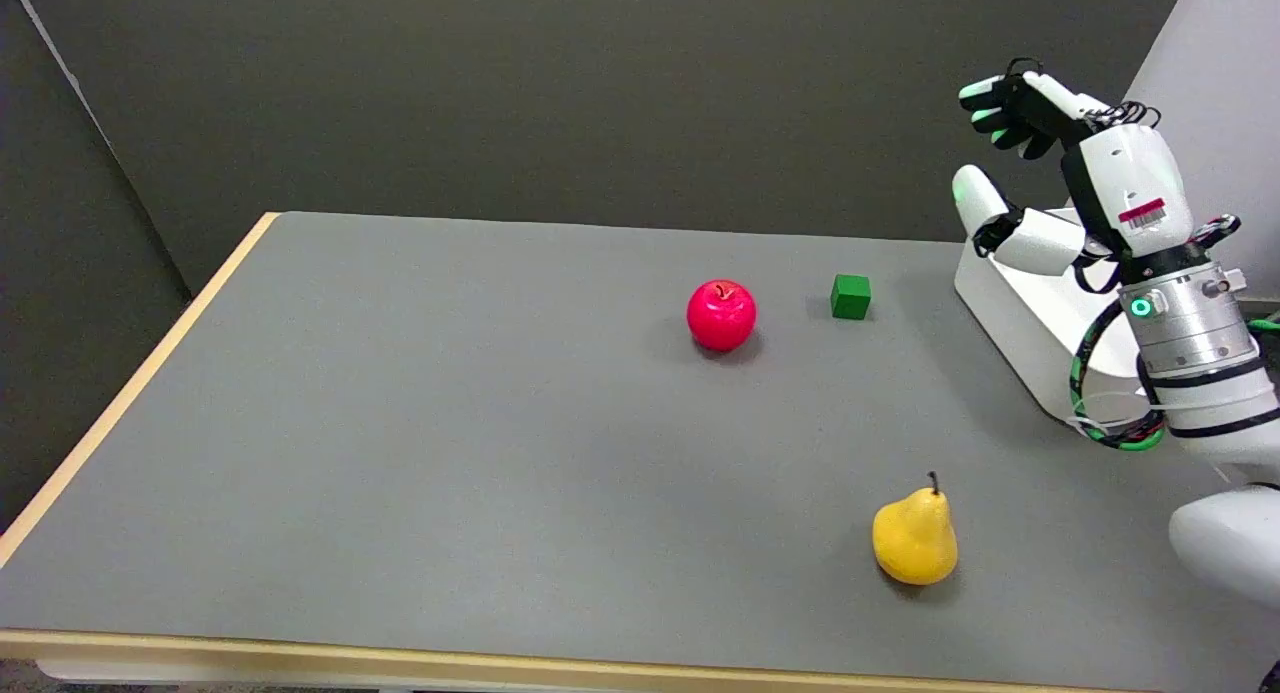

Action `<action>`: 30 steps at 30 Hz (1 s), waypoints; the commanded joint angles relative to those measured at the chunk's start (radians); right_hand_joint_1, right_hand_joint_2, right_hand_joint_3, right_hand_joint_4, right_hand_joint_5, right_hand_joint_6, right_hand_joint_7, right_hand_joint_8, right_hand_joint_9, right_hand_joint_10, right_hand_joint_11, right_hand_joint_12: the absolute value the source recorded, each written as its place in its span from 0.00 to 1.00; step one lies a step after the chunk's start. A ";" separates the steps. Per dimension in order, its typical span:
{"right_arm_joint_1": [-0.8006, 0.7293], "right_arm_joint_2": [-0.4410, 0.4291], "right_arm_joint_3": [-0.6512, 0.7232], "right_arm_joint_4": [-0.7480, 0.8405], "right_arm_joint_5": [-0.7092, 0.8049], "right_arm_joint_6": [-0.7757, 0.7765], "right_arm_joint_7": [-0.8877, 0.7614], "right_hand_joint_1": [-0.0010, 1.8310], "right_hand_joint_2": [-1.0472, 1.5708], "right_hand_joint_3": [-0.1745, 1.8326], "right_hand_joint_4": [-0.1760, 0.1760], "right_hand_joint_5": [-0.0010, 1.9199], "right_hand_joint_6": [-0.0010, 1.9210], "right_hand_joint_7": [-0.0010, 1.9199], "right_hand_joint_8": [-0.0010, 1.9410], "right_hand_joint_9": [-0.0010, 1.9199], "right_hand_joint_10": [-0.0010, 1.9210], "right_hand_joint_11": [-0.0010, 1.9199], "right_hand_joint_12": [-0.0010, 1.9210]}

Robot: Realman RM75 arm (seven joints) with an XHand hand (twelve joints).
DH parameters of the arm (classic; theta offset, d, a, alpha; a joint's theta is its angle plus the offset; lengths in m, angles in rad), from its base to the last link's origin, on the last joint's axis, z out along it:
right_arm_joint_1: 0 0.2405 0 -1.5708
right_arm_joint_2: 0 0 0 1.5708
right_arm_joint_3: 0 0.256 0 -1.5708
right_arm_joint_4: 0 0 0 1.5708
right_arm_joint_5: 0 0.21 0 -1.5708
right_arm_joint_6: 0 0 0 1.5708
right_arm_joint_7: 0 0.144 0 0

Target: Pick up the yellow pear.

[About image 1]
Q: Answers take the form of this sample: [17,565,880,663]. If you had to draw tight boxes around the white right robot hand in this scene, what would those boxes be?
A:
[951,59,1242,296]

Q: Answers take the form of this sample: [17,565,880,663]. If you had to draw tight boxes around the yellow pear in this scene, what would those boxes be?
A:
[872,472,959,586]

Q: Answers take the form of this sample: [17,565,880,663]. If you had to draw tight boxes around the white plastic bin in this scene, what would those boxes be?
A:
[953,206,1151,424]

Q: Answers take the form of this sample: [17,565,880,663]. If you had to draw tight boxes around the green cube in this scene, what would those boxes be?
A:
[830,274,872,321]

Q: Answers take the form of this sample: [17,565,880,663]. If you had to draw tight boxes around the red apple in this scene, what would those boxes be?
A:
[686,279,758,353]

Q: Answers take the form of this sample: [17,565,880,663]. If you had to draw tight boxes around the black green robot cable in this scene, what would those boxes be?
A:
[1068,298,1169,452]

